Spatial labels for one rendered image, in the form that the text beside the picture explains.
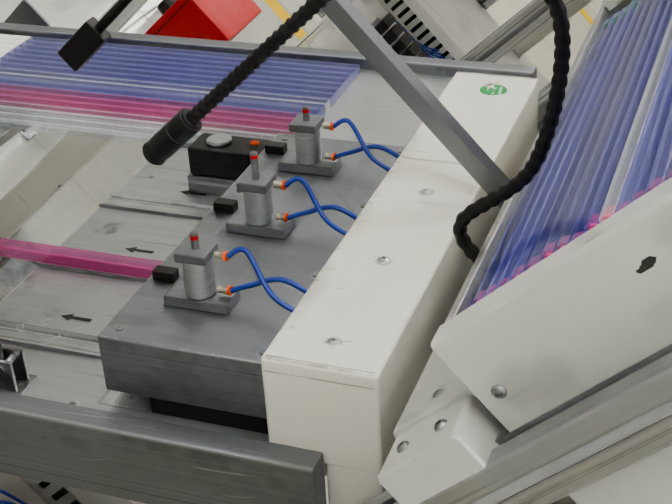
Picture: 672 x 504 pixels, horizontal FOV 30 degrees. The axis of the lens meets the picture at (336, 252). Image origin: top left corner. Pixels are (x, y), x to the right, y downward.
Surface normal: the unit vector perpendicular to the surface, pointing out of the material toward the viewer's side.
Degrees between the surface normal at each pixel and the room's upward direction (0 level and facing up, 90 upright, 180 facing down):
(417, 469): 90
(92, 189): 0
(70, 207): 0
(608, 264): 90
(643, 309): 90
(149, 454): 90
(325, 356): 47
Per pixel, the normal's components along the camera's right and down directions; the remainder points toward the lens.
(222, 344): -0.05, -0.86
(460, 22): 0.65, -0.49
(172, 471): -0.33, 0.49
